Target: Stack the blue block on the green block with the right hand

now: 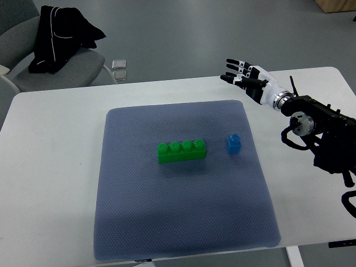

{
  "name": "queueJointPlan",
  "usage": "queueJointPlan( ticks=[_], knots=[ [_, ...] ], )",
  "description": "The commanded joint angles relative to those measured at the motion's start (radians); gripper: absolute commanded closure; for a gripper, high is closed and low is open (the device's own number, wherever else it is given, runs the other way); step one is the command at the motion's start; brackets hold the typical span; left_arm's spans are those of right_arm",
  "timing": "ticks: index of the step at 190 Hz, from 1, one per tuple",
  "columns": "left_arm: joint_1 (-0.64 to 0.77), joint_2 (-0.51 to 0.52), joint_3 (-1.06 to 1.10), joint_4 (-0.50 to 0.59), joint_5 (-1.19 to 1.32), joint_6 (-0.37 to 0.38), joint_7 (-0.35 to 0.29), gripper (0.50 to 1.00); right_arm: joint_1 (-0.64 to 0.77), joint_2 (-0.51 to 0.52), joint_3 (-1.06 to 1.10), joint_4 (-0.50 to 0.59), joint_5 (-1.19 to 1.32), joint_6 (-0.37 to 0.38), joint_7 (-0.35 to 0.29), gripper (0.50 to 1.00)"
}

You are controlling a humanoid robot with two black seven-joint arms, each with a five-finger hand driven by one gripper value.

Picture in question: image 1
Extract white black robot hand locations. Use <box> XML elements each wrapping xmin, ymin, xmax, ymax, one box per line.
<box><xmin>220</xmin><ymin>59</ymin><xmax>293</xmax><ymax>111</ymax></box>

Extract blue toy block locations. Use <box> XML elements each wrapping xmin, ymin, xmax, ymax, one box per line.
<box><xmin>226</xmin><ymin>133</ymin><xmax>241</xmax><ymax>155</ymax></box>

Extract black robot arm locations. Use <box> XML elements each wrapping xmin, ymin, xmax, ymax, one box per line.
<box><xmin>278</xmin><ymin>77</ymin><xmax>355</xmax><ymax>188</ymax></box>

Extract green four-stud toy block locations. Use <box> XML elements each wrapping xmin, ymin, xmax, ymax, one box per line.
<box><xmin>157</xmin><ymin>139</ymin><xmax>206</xmax><ymax>164</ymax></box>

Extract wooden box corner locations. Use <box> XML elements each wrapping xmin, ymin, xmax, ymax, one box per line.
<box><xmin>315</xmin><ymin>0</ymin><xmax>355</xmax><ymax>13</ymax></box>

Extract lower silver floor plate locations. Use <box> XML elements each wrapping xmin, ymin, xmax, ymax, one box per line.
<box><xmin>112</xmin><ymin>70</ymin><xmax>127</xmax><ymax>81</ymax></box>

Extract silver floor plate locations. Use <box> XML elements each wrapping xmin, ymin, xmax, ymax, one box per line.
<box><xmin>112</xmin><ymin>59</ymin><xmax>126</xmax><ymax>70</ymax></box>
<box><xmin>112</xmin><ymin>70</ymin><xmax>127</xmax><ymax>81</ymax></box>

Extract upper silver floor plate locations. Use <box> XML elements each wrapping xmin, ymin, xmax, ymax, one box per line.
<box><xmin>112</xmin><ymin>59</ymin><xmax>126</xmax><ymax>70</ymax></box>

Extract blue-grey textured mat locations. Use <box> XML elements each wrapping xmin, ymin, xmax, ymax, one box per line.
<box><xmin>93</xmin><ymin>100</ymin><xmax>281</xmax><ymax>261</ymax></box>

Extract white table leg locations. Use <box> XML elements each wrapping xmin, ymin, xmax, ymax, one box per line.
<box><xmin>285</xmin><ymin>246</ymin><xmax>304</xmax><ymax>267</ymax></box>

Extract black table control panel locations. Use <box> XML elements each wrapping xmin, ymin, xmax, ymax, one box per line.
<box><xmin>328</xmin><ymin>239</ymin><xmax>356</xmax><ymax>248</ymax></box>

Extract black jacket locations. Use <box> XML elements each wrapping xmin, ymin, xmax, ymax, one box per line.
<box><xmin>28</xmin><ymin>6</ymin><xmax>106</xmax><ymax>74</ymax></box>

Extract grey office chair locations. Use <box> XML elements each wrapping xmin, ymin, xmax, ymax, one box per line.
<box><xmin>0</xmin><ymin>0</ymin><xmax>118</xmax><ymax>93</ymax></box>

